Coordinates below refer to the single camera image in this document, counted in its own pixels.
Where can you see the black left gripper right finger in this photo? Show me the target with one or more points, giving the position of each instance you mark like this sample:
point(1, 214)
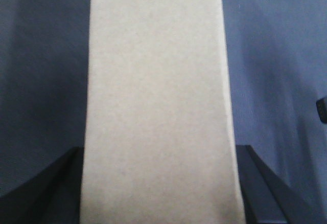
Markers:
point(267, 199)

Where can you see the orange black barcode scanner gun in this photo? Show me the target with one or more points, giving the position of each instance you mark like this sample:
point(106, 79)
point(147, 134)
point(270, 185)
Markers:
point(321, 109)

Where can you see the small brown cardboard package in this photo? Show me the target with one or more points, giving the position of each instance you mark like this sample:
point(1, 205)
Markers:
point(159, 142)

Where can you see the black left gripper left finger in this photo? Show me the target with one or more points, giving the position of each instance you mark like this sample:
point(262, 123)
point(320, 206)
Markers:
point(52, 196)

